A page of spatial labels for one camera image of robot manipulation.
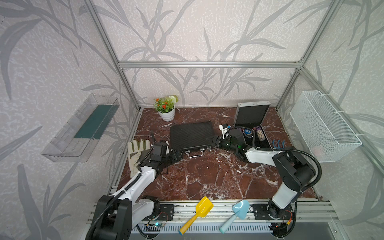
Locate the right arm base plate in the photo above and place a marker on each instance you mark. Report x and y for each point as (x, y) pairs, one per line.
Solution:
(265, 212)

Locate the poker chips row right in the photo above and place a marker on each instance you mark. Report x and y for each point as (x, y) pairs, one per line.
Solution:
(260, 133)

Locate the clear plastic wall shelf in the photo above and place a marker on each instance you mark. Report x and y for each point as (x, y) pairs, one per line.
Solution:
(78, 138)

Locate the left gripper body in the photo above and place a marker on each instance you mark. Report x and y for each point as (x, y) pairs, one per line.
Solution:
(165, 160)

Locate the beige work glove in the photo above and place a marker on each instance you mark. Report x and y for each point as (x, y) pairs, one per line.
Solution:
(135, 151)

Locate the light blue toy shovel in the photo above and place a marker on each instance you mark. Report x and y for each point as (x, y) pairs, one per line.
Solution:
(240, 210)

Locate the potted plant white pot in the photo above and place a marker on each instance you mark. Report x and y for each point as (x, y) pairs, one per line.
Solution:
(166, 107)

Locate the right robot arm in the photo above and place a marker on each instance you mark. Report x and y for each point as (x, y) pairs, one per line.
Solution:
(298, 170)

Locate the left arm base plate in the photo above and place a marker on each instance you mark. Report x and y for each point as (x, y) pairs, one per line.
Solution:
(162, 212)

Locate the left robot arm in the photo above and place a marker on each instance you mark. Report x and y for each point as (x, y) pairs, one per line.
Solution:
(116, 215)

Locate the silver aluminium poker case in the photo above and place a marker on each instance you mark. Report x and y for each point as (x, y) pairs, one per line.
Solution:
(251, 115)

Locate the blue hand rake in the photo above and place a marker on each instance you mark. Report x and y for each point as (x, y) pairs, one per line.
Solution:
(279, 144)

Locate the white wire mesh basket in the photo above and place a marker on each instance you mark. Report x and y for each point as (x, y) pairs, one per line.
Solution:
(325, 132)

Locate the black poker case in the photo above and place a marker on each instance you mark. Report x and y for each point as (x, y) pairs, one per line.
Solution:
(187, 138)

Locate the yellow toy shovel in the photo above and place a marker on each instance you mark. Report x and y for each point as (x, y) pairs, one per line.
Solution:
(202, 209)

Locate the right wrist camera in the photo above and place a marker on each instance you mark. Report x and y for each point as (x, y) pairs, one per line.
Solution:
(225, 128)

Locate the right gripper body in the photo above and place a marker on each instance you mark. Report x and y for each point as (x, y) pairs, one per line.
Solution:
(226, 144)

